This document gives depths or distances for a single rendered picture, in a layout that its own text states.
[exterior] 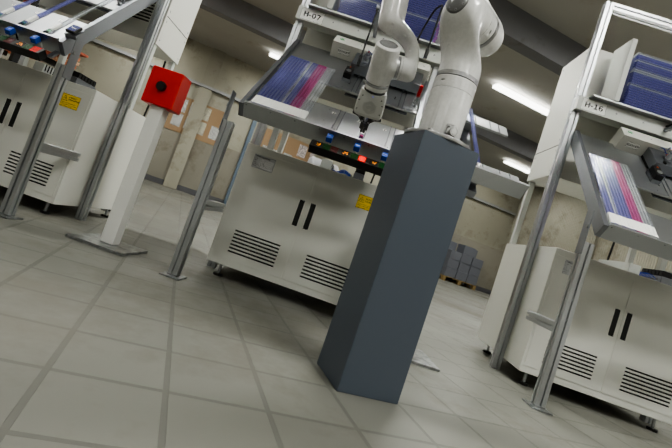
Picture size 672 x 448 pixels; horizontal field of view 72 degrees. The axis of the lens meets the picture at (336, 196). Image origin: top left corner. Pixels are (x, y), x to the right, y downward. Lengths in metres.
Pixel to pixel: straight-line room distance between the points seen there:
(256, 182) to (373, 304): 1.07
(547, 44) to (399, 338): 5.04
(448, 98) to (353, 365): 0.75
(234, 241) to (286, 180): 0.36
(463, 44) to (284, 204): 1.09
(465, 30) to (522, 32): 4.44
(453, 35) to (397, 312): 0.76
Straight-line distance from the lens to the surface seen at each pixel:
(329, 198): 2.05
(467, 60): 1.35
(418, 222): 1.21
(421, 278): 1.24
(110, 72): 11.35
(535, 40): 5.88
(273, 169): 2.09
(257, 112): 1.84
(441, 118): 1.29
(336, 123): 1.86
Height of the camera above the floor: 0.39
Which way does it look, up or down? 4 degrees up
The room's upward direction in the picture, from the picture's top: 19 degrees clockwise
